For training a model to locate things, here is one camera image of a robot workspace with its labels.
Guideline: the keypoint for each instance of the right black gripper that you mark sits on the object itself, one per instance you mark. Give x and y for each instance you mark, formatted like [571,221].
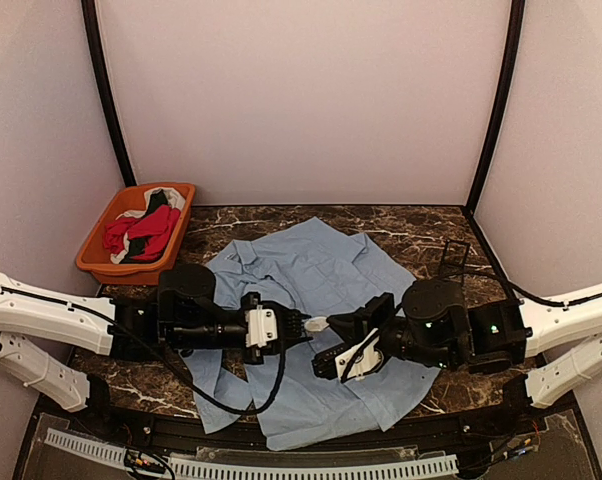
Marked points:
[353,326]

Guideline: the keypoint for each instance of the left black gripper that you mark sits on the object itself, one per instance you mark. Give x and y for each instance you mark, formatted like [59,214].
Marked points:
[265,351]

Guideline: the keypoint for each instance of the light blue shirt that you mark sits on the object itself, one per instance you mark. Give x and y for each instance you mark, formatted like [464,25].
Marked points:
[321,271]

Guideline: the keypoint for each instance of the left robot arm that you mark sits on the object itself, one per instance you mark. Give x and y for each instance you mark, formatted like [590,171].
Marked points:
[27,312]

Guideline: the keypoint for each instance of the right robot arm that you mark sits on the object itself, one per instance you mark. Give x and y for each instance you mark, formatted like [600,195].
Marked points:
[574,318]

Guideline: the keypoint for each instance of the black brooch holder stand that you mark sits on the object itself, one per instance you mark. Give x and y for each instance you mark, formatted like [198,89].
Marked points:
[453,260]

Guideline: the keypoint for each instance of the red cloth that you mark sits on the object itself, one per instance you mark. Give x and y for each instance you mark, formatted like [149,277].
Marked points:
[131,240]

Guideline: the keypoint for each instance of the orange plastic basket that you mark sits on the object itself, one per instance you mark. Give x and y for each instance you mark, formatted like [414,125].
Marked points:
[130,202]

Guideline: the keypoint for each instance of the white cloth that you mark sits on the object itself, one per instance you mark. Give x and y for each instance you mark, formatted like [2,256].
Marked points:
[177,200]

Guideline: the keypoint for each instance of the dark green cloth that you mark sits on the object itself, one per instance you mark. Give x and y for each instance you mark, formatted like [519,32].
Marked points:
[156,199]

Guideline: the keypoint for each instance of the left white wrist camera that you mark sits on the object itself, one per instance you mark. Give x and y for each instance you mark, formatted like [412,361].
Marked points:
[261,327]

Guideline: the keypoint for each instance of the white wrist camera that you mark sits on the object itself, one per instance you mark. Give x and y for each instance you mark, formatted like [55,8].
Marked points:
[360,360]
[261,327]

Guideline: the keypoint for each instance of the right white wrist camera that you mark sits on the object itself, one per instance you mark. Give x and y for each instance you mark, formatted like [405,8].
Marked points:
[360,360]

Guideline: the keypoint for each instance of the white perforated cable tray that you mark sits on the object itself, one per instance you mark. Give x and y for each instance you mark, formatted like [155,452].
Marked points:
[133,461]

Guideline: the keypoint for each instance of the black left frame pole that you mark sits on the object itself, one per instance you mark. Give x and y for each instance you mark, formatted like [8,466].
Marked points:
[107,101]

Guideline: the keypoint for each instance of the black frame pole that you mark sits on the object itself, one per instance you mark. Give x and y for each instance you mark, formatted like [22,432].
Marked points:
[502,91]
[107,101]

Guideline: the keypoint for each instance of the black right frame pole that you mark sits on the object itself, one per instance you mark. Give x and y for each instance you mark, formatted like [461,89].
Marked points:
[502,91]

